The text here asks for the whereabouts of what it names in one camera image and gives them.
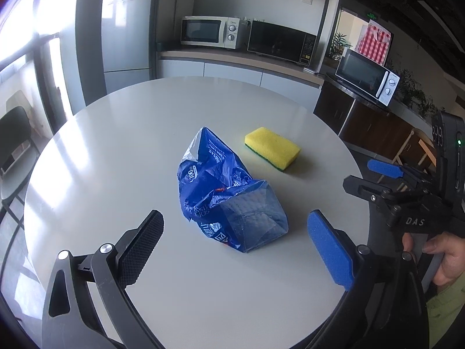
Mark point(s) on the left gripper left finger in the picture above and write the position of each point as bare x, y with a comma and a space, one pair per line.
135, 247

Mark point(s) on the green sleeve right forearm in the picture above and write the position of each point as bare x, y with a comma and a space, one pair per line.
444, 308

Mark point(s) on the white microwave oven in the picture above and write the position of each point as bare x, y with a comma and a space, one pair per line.
211, 31

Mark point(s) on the round white table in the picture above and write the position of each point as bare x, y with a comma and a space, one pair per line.
117, 160

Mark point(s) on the blue plastic snack bag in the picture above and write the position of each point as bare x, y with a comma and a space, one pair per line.
217, 192

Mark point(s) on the person's right hand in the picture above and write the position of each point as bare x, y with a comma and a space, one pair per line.
452, 265

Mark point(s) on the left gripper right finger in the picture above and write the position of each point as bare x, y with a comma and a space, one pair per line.
334, 252

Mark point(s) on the black microwave oven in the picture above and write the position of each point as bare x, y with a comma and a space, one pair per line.
281, 42

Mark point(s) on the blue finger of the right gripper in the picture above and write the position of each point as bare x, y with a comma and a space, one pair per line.
365, 189
389, 170

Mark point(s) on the yellow green sponge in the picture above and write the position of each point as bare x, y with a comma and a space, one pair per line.
277, 150

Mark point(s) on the potted green plant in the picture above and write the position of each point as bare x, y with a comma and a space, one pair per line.
410, 93

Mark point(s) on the silver refrigerator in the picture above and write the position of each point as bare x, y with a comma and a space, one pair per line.
125, 33

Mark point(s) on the wooden stool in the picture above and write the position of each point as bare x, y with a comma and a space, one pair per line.
417, 151

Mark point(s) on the dark green chair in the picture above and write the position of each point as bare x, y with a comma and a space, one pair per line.
19, 155

